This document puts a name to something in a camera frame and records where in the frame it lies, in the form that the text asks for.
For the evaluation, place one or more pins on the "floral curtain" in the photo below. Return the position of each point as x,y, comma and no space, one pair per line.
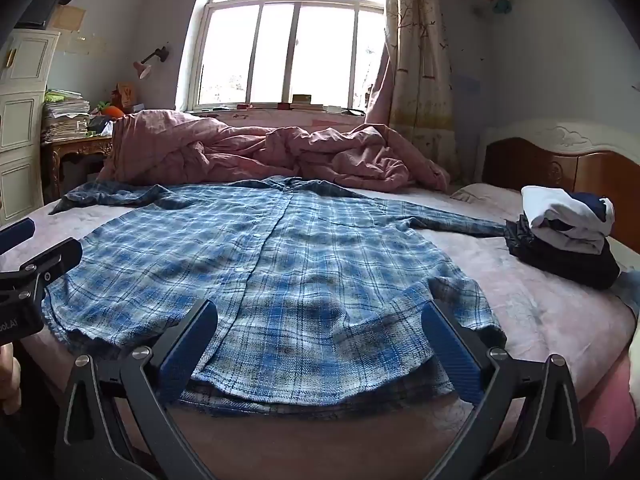
420,60

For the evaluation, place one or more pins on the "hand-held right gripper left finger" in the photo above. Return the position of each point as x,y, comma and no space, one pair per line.
187,355

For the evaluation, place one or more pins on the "small black object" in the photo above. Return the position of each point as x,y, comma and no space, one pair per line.
355,111

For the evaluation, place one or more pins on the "pale blue cloth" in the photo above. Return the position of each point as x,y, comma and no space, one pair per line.
629,292

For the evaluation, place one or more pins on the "pink pillow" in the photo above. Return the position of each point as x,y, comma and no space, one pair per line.
490,197

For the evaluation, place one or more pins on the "white and navy folded garment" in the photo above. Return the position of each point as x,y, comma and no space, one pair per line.
545,205

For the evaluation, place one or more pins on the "stack of papers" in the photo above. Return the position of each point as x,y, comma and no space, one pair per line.
62,120

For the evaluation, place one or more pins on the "blue plaid shirt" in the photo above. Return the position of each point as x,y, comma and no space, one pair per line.
300,270

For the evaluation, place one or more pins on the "wooden headboard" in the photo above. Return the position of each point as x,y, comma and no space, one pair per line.
550,170

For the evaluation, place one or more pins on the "orange carrot plush toy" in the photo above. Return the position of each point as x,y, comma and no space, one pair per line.
112,111

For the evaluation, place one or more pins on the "orange and red box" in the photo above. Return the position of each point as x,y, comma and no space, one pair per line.
129,95

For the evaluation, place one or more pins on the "pink quilt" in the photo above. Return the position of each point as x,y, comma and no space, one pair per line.
225,155

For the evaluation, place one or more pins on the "beige paper sheet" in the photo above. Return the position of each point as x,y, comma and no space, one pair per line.
69,17

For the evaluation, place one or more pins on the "person's left hand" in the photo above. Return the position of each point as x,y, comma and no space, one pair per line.
9,380

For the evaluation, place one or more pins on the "pink wall lamp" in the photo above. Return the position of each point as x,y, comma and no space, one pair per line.
141,69

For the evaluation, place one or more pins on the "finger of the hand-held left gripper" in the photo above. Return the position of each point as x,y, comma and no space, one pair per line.
50,262
17,236

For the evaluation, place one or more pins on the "stack of books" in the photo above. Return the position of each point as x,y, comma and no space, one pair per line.
305,102

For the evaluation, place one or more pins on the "white cabinet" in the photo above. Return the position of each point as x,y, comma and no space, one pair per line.
22,110

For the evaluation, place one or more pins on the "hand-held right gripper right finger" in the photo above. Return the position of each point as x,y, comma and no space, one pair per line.
450,355

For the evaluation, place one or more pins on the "carved wooden side table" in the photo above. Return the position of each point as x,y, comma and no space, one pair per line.
80,146

